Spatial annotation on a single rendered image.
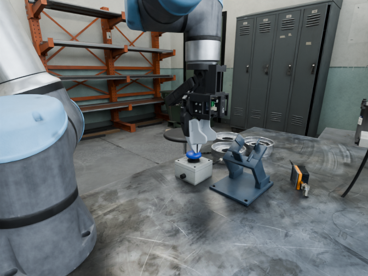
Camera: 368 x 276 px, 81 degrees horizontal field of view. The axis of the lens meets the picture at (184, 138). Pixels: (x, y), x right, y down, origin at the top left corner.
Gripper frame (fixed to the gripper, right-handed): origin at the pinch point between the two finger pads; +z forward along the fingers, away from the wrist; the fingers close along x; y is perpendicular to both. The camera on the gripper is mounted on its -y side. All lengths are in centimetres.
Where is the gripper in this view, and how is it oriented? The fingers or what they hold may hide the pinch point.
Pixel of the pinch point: (194, 147)
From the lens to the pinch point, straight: 54.6
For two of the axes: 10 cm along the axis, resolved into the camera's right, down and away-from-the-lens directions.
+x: 6.9, -2.2, 6.9
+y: 7.2, 2.1, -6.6
